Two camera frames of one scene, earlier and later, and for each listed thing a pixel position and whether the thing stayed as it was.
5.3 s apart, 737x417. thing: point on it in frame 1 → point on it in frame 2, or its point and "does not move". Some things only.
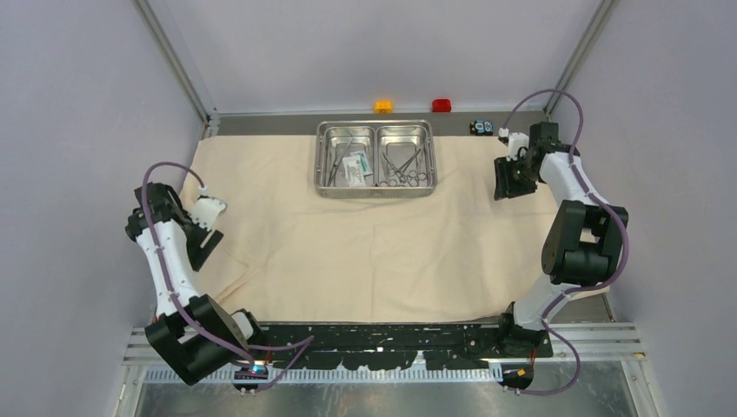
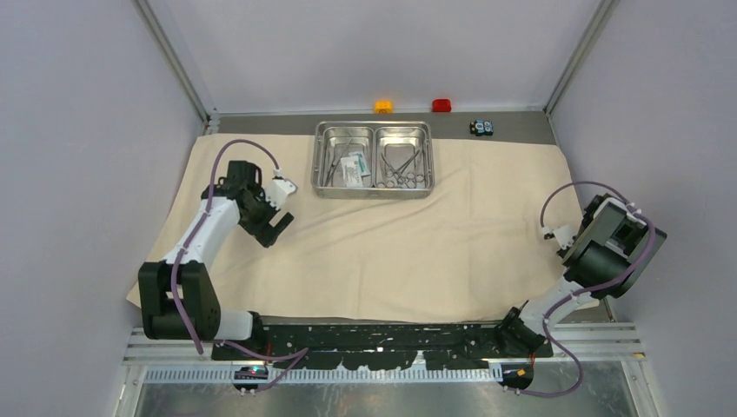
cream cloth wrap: x=288 y=253 does not move
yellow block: x=383 y=107 does not move
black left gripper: x=198 y=254 → x=264 y=232
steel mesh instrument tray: x=375 y=159 does not move
